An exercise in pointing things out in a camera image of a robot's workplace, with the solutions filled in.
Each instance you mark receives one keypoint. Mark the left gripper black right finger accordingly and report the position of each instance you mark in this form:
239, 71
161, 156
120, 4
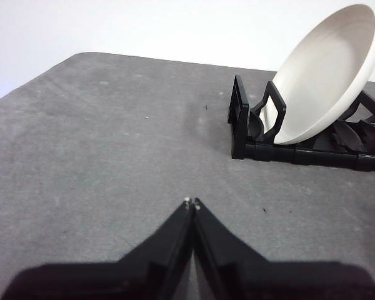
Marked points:
268, 281

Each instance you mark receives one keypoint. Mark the cream plate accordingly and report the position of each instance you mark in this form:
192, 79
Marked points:
325, 78

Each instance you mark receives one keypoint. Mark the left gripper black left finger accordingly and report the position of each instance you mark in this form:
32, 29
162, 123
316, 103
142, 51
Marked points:
128, 278

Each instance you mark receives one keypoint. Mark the black plate rack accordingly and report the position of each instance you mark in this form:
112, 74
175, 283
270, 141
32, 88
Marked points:
268, 153

